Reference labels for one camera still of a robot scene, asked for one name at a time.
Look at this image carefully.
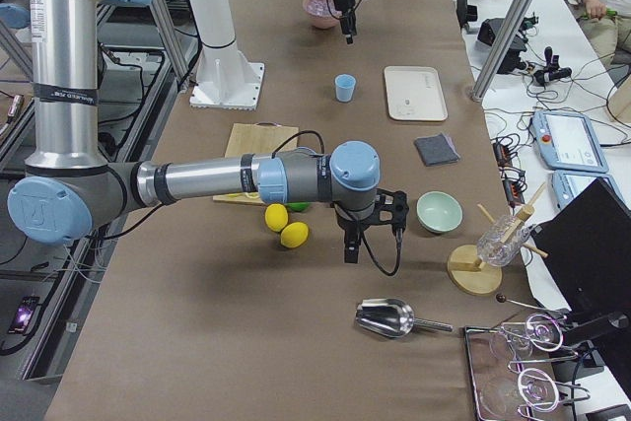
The clear ice cubes pile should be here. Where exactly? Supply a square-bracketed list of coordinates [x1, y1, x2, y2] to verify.
[303, 0, 339, 18]

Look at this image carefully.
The light blue plastic cup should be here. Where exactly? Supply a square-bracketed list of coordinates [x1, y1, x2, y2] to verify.
[334, 74, 357, 103]

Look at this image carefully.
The steel ice scoop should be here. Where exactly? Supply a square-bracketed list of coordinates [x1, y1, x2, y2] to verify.
[355, 298, 454, 338]

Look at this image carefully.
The pink bowl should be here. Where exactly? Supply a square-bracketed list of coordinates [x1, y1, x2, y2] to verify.
[302, 0, 340, 30]

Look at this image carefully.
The mint green bowl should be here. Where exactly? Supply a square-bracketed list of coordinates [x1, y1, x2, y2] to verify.
[416, 191, 463, 234]

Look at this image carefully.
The yellow lemon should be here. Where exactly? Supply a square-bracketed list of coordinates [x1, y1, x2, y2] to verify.
[264, 203, 289, 233]
[280, 222, 310, 248]

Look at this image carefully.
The green lime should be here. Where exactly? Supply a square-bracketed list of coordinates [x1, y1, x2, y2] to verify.
[286, 202, 311, 213]

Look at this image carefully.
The grey folded cloth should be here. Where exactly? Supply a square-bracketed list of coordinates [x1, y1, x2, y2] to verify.
[414, 133, 460, 167]

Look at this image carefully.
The cream rabbit tray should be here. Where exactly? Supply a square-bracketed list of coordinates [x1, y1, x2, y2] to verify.
[384, 66, 448, 122]

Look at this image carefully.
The wooden glass stand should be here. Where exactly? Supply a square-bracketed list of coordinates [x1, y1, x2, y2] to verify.
[447, 183, 548, 296]

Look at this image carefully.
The clear crystal glass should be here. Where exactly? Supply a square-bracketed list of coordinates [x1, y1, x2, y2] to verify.
[476, 215, 529, 267]

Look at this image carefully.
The wooden cutting board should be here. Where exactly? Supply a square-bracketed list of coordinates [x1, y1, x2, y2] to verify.
[213, 122, 299, 206]

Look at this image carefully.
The teach pendant tablet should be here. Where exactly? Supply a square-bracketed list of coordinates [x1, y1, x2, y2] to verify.
[551, 170, 616, 210]
[530, 110, 609, 173]

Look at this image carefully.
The black monitor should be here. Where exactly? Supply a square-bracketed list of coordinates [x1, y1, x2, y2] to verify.
[532, 178, 630, 316]

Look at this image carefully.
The smartphone on floor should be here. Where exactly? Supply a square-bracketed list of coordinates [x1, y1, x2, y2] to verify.
[7, 296, 40, 334]

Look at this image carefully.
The black camera cable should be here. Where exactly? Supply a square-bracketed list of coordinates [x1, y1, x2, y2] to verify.
[359, 228, 405, 278]

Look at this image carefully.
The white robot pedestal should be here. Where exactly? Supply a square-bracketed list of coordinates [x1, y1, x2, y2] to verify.
[189, 0, 265, 110]

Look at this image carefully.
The aluminium frame post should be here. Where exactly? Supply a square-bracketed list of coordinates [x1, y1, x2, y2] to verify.
[470, 0, 532, 103]

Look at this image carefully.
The wire wine glass rack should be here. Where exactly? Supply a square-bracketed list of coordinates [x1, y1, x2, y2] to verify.
[460, 310, 631, 421]

